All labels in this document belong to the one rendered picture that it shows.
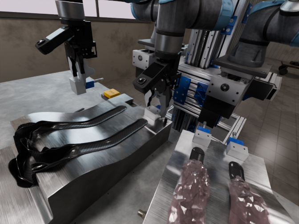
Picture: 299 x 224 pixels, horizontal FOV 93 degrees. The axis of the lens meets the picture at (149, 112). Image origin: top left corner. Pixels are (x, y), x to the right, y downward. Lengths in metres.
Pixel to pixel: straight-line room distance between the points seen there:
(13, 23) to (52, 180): 2.06
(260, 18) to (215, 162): 0.57
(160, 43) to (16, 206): 0.47
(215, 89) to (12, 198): 0.72
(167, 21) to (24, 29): 2.02
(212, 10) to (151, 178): 0.47
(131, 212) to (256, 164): 0.38
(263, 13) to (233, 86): 0.29
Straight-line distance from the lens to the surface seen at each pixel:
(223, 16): 0.47
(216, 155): 0.50
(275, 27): 0.73
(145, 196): 0.43
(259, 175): 0.52
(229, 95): 0.69
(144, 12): 1.01
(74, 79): 0.62
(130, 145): 0.41
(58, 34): 0.55
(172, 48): 0.40
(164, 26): 0.40
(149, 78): 0.39
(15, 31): 2.28
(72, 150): 0.38
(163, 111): 0.47
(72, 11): 0.55
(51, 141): 0.39
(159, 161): 0.49
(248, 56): 0.78
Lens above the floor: 1.19
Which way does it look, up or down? 35 degrees down
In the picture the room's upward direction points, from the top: 7 degrees clockwise
